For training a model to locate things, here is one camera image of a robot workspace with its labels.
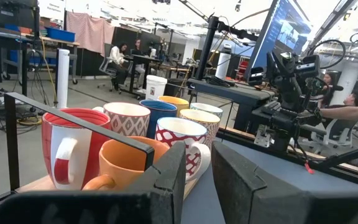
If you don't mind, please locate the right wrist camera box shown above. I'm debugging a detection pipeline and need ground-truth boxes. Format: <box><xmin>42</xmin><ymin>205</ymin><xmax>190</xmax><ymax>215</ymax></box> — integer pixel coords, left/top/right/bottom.
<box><xmin>295</xmin><ymin>55</ymin><xmax>321</xmax><ymax>76</ymax></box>

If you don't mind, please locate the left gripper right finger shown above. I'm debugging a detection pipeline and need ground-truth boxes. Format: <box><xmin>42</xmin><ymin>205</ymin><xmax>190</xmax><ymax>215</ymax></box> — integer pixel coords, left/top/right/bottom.
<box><xmin>211</xmin><ymin>141</ymin><xmax>267</xmax><ymax>224</ymax></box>

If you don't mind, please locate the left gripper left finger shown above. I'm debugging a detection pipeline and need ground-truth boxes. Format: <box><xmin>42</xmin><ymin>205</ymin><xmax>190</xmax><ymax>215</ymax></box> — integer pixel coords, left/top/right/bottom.
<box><xmin>126</xmin><ymin>141</ymin><xmax>187</xmax><ymax>224</ymax></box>

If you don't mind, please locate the white plastic bucket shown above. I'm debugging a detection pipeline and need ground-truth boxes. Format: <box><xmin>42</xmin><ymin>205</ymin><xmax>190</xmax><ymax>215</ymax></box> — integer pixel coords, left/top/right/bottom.
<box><xmin>145</xmin><ymin>74</ymin><xmax>168</xmax><ymax>101</ymax></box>

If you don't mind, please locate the person's forearm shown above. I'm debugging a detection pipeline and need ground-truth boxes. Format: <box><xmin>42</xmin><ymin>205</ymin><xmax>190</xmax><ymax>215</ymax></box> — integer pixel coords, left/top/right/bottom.
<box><xmin>319</xmin><ymin>103</ymin><xmax>358</xmax><ymax>122</ymax></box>

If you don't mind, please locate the cream patterned mug yellow rim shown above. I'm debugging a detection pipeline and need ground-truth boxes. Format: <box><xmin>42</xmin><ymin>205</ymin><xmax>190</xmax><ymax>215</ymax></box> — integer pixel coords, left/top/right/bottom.
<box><xmin>179</xmin><ymin>108</ymin><xmax>221</xmax><ymax>149</ymax></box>

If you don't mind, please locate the grey diamond mug red rim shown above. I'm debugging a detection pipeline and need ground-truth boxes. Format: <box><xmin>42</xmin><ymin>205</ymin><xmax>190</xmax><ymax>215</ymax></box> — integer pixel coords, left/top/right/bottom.
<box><xmin>92</xmin><ymin>101</ymin><xmax>151</xmax><ymax>138</ymax></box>

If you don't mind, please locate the white mug red lattice pattern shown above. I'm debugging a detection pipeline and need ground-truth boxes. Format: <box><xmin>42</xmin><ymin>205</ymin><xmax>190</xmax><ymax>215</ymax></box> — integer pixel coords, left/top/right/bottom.
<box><xmin>155</xmin><ymin>116</ymin><xmax>211</xmax><ymax>183</ymax></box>

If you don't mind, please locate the orange ceramic mug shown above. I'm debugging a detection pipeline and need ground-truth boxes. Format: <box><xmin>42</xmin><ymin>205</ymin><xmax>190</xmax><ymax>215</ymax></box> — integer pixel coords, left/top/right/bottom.
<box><xmin>81</xmin><ymin>136</ymin><xmax>170</xmax><ymax>191</ymax></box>

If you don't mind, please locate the white upright tube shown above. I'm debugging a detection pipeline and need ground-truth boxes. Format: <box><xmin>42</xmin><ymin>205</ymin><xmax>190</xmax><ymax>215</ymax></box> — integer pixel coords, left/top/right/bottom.
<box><xmin>56</xmin><ymin>48</ymin><xmax>71</xmax><ymax>110</ymax></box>

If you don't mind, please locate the red cable tag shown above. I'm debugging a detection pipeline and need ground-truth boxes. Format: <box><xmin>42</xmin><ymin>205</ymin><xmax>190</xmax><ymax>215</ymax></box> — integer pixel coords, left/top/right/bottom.
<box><xmin>304</xmin><ymin>161</ymin><xmax>316</xmax><ymax>175</ymax></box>

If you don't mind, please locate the blue plastic bin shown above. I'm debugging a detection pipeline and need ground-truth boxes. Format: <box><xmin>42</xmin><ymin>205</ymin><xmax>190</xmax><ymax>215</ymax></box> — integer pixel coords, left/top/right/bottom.
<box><xmin>45</xmin><ymin>26</ymin><xmax>76</xmax><ymax>43</ymax></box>

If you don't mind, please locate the grey office chair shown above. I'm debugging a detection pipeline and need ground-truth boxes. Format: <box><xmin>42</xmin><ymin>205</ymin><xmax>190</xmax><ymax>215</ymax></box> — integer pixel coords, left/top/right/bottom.
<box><xmin>97</xmin><ymin>57</ymin><xmax>118</xmax><ymax>91</ymax></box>

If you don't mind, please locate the blue-screen monitor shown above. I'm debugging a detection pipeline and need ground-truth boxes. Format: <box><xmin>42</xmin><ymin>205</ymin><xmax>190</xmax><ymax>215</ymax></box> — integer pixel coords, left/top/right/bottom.
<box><xmin>244</xmin><ymin>0</ymin><xmax>315</xmax><ymax>80</ymax></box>

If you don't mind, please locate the wooden background table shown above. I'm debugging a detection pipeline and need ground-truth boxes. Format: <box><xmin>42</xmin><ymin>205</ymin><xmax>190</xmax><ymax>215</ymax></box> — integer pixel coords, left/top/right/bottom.
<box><xmin>40</xmin><ymin>36</ymin><xmax>81</xmax><ymax>85</ymax></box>

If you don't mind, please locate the white office chair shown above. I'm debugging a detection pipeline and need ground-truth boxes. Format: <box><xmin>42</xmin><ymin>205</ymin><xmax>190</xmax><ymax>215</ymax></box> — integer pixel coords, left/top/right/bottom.
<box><xmin>310</xmin><ymin>119</ymin><xmax>354</xmax><ymax>154</ymax></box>

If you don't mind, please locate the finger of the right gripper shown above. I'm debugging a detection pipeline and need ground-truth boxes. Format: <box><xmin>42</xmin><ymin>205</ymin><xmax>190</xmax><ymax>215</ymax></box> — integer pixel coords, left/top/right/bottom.
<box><xmin>265</xmin><ymin>51</ymin><xmax>281</xmax><ymax>83</ymax></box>
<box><xmin>278</xmin><ymin>52</ymin><xmax>295</xmax><ymax>82</ymax></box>

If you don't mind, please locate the black right camera cable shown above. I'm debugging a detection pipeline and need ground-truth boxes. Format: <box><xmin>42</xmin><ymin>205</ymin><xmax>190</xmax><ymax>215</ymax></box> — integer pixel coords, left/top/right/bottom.
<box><xmin>308</xmin><ymin>39</ymin><xmax>347</xmax><ymax>70</ymax></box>

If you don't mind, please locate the wooden shelf black metal frame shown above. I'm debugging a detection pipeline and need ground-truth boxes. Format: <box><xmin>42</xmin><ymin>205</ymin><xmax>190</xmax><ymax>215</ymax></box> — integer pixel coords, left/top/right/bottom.
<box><xmin>4</xmin><ymin>91</ymin><xmax>234</xmax><ymax>200</ymax></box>

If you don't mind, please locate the yellow floor cable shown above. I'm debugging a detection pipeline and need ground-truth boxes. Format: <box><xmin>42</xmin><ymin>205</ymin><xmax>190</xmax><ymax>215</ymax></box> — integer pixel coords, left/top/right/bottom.
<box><xmin>16</xmin><ymin>36</ymin><xmax>58</xmax><ymax>126</ymax></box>

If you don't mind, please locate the black keyboard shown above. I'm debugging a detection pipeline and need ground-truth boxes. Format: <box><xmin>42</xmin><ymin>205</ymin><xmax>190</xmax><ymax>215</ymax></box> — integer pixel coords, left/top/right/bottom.
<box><xmin>261</xmin><ymin>100</ymin><xmax>283</xmax><ymax>117</ymax></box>

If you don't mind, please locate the white tall bottle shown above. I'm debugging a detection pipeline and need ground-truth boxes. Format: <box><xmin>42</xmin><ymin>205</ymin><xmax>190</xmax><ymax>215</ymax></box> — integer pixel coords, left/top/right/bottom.
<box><xmin>214</xmin><ymin>43</ymin><xmax>232</xmax><ymax>80</ymax></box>

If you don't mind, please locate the yellow-orange mug white handle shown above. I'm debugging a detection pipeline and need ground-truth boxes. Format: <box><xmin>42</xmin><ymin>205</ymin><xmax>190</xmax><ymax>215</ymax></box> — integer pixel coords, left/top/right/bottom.
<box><xmin>157</xmin><ymin>95</ymin><xmax>190</xmax><ymax>116</ymax></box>

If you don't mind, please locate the black monitor pole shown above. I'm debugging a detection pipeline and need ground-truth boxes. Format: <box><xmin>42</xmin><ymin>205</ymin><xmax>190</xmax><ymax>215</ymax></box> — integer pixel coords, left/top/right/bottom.
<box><xmin>178</xmin><ymin>0</ymin><xmax>260</xmax><ymax>81</ymax></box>

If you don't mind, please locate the beige hanging cloth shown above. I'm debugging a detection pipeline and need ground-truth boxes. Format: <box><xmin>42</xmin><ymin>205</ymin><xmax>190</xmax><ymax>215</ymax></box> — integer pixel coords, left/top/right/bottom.
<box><xmin>66</xmin><ymin>11</ymin><xmax>116</xmax><ymax>58</ymax></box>

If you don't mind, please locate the white mug pale green rim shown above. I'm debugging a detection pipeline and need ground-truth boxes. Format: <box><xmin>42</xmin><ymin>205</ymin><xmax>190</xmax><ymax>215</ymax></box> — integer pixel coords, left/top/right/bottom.
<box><xmin>190</xmin><ymin>102</ymin><xmax>224</xmax><ymax>119</ymax></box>

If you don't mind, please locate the red mug white stripe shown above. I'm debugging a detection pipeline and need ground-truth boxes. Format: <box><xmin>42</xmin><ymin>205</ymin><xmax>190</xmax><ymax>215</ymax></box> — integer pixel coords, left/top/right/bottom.
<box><xmin>41</xmin><ymin>108</ymin><xmax>112</xmax><ymax>191</ymax></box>

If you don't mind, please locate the blue mug white handle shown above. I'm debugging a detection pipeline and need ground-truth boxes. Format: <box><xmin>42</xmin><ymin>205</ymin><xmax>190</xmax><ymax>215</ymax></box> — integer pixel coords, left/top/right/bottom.
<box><xmin>139</xmin><ymin>99</ymin><xmax>178</xmax><ymax>140</ymax></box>

